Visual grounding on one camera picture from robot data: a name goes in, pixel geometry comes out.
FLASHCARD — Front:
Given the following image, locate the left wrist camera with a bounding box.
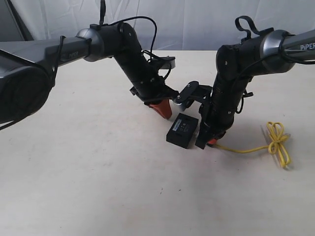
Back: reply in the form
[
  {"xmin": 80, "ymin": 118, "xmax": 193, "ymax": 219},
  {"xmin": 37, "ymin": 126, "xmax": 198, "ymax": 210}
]
[{"xmin": 149, "ymin": 56, "xmax": 175, "ymax": 70}]

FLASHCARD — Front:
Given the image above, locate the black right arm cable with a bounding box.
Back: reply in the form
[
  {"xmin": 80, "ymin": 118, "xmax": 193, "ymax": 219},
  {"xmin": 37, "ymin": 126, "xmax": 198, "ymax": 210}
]
[{"xmin": 228, "ymin": 15, "xmax": 296, "ymax": 116}]

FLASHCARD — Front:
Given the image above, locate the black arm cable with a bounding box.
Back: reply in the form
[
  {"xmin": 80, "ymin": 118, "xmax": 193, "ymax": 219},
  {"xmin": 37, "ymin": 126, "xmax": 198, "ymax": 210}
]
[
  {"xmin": 98, "ymin": 0, "xmax": 173, "ymax": 82},
  {"xmin": 228, "ymin": 15, "xmax": 296, "ymax": 116}
]

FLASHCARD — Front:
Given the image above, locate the white backdrop curtain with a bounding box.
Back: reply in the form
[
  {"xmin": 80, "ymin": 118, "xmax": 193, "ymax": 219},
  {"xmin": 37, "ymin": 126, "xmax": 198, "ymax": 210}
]
[{"xmin": 13, "ymin": 0, "xmax": 315, "ymax": 50}]

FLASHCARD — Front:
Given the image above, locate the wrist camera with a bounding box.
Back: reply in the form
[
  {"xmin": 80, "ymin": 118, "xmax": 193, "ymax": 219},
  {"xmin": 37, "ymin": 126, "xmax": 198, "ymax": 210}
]
[
  {"xmin": 149, "ymin": 56, "xmax": 175, "ymax": 70},
  {"xmin": 173, "ymin": 81, "xmax": 199, "ymax": 112}
]

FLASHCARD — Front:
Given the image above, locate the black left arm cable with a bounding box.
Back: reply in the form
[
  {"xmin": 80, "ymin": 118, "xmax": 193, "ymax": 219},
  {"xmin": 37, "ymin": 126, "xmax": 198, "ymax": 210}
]
[{"xmin": 98, "ymin": 0, "xmax": 173, "ymax": 82}]

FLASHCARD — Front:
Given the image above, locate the yellow ethernet cable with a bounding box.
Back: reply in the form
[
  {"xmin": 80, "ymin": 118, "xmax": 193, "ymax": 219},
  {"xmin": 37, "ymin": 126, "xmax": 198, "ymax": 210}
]
[{"xmin": 213, "ymin": 121, "xmax": 291, "ymax": 169}]

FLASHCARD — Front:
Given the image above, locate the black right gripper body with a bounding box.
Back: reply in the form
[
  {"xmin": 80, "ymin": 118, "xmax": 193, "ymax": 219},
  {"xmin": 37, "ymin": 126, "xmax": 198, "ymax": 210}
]
[{"xmin": 195, "ymin": 118, "xmax": 233, "ymax": 149}]

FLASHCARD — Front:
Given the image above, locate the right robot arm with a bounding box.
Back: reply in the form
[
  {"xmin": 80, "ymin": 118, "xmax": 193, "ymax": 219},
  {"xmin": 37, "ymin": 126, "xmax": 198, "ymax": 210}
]
[{"xmin": 195, "ymin": 30, "xmax": 315, "ymax": 149}]

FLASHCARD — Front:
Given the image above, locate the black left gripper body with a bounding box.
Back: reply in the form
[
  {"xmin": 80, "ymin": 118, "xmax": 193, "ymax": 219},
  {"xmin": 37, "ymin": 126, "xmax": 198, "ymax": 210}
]
[{"xmin": 129, "ymin": 82, "xmax": 179, "ymax": 105}]

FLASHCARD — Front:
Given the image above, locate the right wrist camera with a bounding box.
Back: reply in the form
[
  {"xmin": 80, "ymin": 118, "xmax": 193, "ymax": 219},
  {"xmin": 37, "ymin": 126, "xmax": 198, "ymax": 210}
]
[{"xmin": 173, "ymin": 81, "xmax": 199, "ymax": 112}]

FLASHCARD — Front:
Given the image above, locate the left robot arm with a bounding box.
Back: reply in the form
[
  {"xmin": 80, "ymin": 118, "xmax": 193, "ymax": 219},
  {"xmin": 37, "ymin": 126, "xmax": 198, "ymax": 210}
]
[{"xmin": 0, "ymin": 22, "xmax": 178, "ymax": 129}]

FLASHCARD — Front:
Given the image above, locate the small black box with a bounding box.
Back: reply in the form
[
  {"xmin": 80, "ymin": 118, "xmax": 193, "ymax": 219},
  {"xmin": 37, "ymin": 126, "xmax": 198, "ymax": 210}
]
[{"xmin": 166, "ymin": 113, "xmax": 199, "ymax": 149}]

